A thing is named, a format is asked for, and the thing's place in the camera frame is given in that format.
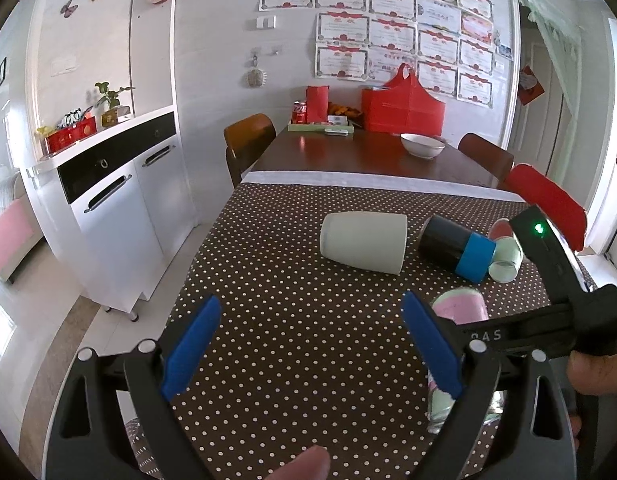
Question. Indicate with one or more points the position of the red cola can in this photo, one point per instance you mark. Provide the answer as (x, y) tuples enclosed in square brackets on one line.
[(299, 113)]

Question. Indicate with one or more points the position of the small green paper cup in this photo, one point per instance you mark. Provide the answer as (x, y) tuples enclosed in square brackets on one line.
[(507, 260)]

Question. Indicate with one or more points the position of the brown wooden chair left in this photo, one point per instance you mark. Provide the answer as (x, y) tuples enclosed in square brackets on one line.
[(246, 141)]

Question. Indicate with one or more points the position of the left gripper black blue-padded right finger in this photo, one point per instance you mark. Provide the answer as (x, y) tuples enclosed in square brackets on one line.
[(534, 440)]

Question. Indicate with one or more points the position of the left hand thumb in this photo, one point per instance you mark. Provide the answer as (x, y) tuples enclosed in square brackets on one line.
[(311, 464)]

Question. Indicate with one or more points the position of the brown polka dot tablecloth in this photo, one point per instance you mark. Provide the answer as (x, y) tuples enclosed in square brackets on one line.
[(309, 351)]

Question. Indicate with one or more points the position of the white paper cup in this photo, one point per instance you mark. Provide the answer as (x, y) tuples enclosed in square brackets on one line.
[(499, 229)]

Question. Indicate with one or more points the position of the round hanging wall pendant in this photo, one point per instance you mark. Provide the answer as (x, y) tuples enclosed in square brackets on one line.
[(256, 77)]

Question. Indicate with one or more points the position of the butterfly wall decoration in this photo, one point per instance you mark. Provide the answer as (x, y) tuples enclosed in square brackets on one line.
[(68, 9)]

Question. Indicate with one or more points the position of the white sofa pink cover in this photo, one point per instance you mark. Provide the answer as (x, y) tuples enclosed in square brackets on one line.
[(19, 229)]

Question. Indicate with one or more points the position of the small red box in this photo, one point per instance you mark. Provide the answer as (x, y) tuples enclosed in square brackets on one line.
[(317, 103)]

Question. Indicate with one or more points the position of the potted green plant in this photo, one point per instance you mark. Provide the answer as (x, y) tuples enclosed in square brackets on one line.
[(110, 98)]

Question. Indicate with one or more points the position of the red box on sideboard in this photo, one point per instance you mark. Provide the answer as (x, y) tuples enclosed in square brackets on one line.
[(63, 138)]

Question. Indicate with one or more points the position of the white black sideboard cabinet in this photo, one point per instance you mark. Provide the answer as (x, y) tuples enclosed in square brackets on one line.
[(116, 207)]

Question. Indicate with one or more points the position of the white ceramic bowl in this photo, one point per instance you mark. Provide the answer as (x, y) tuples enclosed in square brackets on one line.
[(424, 147)]

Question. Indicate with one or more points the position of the green tray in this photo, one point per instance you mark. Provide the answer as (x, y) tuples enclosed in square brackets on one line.
[(331, 130)]

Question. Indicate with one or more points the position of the red door diamond decoration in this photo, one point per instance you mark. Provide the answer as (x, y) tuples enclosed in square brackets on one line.
[(529, 87)]

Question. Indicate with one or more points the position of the white lace door curtain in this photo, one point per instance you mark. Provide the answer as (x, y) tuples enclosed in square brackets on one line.
[(563, 41)]

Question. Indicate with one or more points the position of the white wall light switch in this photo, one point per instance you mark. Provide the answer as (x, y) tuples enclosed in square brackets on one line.
[(266, 22)]

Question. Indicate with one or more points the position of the pale green plastic cup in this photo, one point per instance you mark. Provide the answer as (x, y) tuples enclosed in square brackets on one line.
[(367, 240)]

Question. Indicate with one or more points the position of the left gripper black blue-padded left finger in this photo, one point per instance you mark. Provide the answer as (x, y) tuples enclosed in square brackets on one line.
[(88, 439)]

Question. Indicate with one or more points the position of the brown wooden chair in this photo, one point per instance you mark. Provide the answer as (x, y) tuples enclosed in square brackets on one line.
[(497, 161), (246, 141)]

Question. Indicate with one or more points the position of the black blue cylindrical bottle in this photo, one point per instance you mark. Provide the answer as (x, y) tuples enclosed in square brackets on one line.
[(453, 247)]

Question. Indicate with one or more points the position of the red covered chair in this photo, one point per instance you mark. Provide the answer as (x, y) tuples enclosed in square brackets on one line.
[(560, 207)]

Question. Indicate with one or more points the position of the right hand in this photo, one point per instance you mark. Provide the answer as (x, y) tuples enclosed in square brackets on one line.
[(592, 375)]

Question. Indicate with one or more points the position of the brown wooden chair right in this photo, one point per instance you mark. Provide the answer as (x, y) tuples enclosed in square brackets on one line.
[(497, 161)]

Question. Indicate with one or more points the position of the red gift bag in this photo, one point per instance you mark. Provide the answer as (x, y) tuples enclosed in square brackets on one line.
[(402, 105)]

